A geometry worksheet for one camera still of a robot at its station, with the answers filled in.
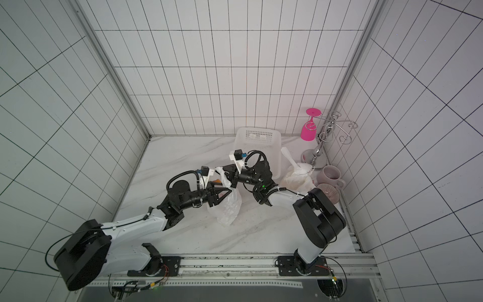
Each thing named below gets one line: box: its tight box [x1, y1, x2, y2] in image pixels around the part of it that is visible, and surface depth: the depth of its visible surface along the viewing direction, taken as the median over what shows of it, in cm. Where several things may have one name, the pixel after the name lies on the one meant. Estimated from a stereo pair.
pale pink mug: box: [316, 164, 346, 190], surface depth 95 cm
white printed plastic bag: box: [281, 146, 316, 193], surface depth 85 cm
